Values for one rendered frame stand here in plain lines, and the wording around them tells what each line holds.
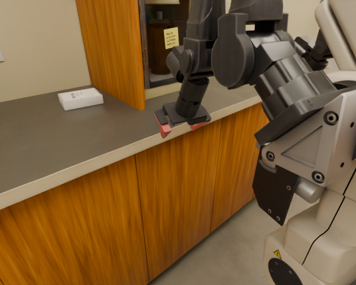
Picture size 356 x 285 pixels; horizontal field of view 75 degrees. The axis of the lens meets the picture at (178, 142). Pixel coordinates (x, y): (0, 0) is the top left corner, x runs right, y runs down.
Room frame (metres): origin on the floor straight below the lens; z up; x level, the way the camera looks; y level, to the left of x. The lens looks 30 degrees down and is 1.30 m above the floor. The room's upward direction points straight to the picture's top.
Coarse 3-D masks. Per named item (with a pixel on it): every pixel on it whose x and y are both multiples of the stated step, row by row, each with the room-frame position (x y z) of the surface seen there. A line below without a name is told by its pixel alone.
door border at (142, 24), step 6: (138, 6) 0.99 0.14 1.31; (144, 6) 1.00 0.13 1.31; (144, 12) 1.00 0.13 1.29; (144, 18) 1.00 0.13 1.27; (144, 24) 1.00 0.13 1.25; (144, 30) 1.00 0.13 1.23; (144, 36) 1.00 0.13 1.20; (144, 42) 1.00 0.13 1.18; (144, 48) 0.99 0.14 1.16; (144, 54) 0.99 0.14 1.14; (144, 60) 0.99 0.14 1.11; (144, 66) 0.99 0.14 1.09; (144, 78) 0.99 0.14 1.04
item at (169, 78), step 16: (144, 0) 1.00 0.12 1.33; (160, 0) 1.05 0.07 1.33; (176, 0) 1.11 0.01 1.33; (160, 16) 1.05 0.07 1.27; (176, 16) 1.11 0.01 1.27; (160, 32) 1.05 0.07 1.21; (160, 48) 1.05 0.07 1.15; (160, 64) 1.05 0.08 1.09; (160, 80) 1.04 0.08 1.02; (176, 80) 1.11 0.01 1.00
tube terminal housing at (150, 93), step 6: (168, 84) 1.09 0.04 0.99; (174, 84) 1.11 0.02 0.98; (180, 84) 1.14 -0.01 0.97; (150, 90) 1.02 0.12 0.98; (156, 90) 1.04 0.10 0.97; (162, 90) 1.06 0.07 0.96; (168, 90) 1.09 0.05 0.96; (174, 90) 1.11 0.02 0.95; (150, 96) 1.02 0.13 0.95; (156, 96) 1.04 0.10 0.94
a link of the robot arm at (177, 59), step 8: (176, 48) 0.56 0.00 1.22; (168, 56) 0.57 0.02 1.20; (176, 56) 0.56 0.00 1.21; (184, 56) 0.47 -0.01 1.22; (192, 56) 0.46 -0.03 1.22; (168, 64) 0.57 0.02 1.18; (176, 64) 0.54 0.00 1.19; (184, 64) 0.47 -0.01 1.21; (192, 64) 0.46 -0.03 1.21; (176, 72) 0.53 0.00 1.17; (184, 72) 0.48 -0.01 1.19; (200, 72) 0.49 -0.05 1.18; (208, 72) 0.50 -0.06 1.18
